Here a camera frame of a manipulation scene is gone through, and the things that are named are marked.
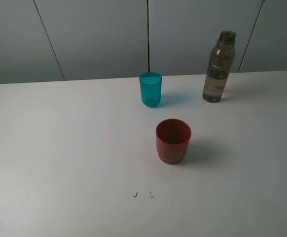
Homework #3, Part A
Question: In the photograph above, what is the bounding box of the smoky transparent water bottle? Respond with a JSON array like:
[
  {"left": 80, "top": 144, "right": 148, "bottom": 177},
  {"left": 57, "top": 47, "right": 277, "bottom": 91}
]
[{"left": 202, "top": 31, "right": 236, "bottom": 103}]

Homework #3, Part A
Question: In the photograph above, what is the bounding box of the teal transparent plastic cup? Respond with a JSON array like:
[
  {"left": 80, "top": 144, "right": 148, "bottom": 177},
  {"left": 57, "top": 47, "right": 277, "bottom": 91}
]
[{"left": 139, "top": 72, "right": 162, "bottom": 108}]

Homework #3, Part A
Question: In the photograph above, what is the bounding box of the red plastic cup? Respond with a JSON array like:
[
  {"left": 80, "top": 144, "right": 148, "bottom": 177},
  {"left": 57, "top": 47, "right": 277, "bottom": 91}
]
[{"left": 155, "top": 118, "right": 192, "bottom": 164}]

